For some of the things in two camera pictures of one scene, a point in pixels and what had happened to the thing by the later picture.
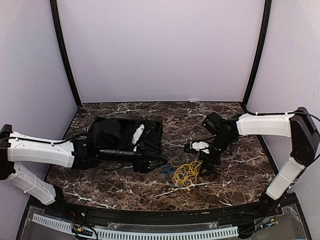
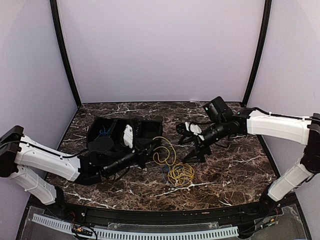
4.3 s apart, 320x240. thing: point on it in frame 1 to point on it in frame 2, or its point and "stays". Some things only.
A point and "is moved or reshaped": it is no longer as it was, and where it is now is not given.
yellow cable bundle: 185,175 is moved or reshaped
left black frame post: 56,15 stays
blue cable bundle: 167,171 stays
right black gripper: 206,158 to 199,145
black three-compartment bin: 119,133 stays
